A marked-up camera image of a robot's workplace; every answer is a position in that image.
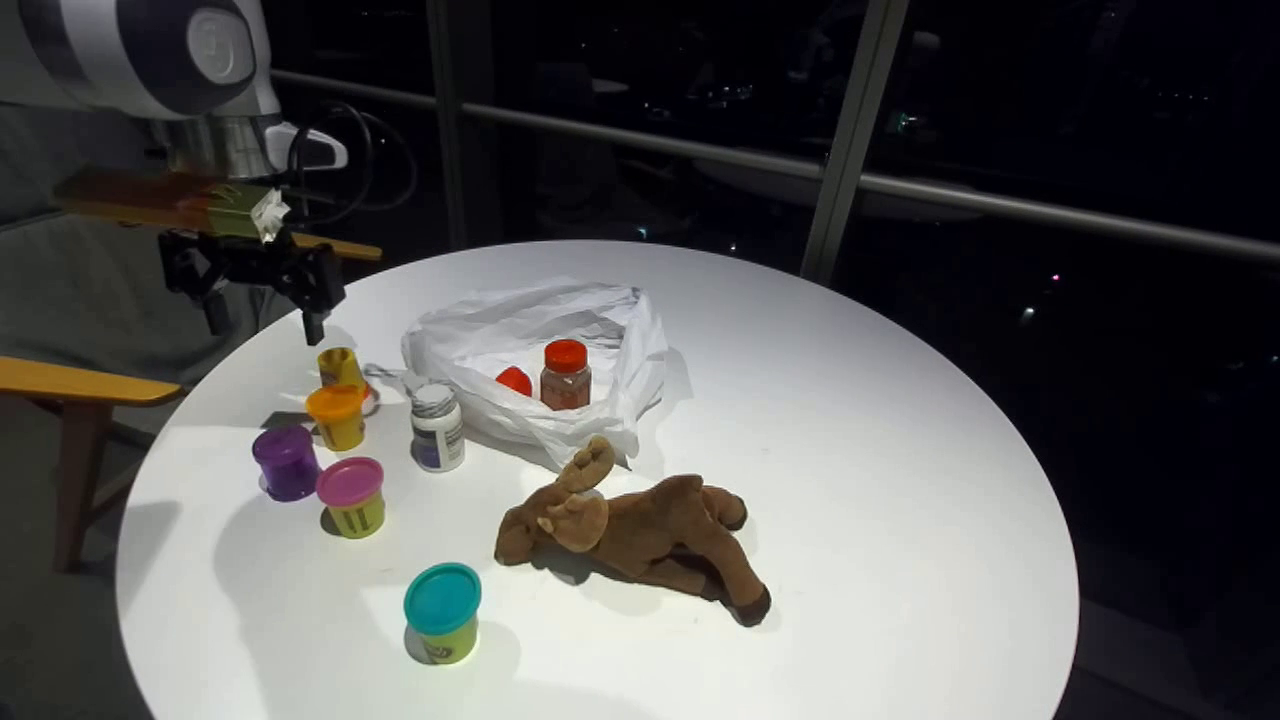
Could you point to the grey metal window railing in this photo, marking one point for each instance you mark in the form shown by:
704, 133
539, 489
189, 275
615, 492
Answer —
932, 187

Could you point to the spice jar with red lid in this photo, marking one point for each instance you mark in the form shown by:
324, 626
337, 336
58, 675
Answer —
565, 374

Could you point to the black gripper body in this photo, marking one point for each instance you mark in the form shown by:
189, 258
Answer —
244, 260

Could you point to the grey window post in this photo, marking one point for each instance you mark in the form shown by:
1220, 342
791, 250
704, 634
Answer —
855, 133

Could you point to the grey armchair with wooden armrests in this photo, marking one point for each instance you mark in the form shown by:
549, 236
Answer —
82, 307

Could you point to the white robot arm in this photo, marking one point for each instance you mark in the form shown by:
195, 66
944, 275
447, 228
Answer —
144, 62

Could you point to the white plastic bag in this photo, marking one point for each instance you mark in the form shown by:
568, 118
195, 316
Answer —
615, 403

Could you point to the white lid small jar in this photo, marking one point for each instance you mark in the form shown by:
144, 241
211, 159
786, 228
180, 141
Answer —
433, 425

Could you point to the small yellow dough can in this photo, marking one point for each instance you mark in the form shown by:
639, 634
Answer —
340, 366

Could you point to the red toy strawberry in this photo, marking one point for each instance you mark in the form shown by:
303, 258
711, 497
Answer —
515, 382

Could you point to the orange lid dough can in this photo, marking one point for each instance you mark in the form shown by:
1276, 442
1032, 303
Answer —
337, 416

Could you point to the teal lid dough can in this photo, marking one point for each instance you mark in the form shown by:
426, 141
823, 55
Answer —
441, 609

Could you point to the brown plush animal toy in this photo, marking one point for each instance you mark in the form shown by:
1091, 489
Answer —
661, 527

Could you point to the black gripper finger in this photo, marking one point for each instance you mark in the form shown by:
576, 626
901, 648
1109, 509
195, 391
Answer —
313, 323

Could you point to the pink lid dough can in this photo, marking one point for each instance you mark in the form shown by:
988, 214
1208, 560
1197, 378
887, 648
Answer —
353, 497

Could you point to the purple dough can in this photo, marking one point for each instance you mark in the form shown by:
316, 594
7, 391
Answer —
286, 462

